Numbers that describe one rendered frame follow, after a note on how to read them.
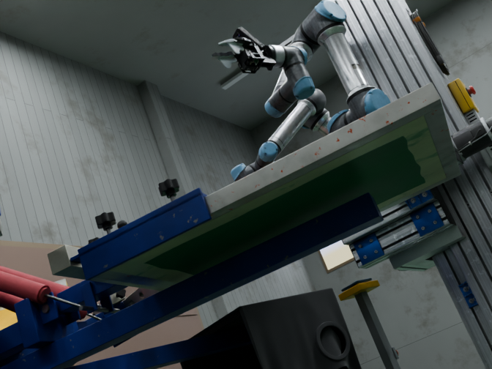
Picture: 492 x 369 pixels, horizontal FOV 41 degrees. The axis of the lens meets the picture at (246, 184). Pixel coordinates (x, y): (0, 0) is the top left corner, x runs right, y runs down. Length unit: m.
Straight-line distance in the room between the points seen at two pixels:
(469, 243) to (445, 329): 9.26
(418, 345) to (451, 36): 5.39
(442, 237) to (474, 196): 0.19
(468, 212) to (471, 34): 9.94
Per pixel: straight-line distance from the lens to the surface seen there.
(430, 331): 11.73
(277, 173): 1.25
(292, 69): 2.26
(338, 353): 2.48
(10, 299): 2.19
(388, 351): 2.81
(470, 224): 2.43
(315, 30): 2.54
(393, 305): 11.89
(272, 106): 2.33
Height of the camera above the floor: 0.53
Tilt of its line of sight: 20 degrees up
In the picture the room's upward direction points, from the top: 22 degrees counter-clockwise
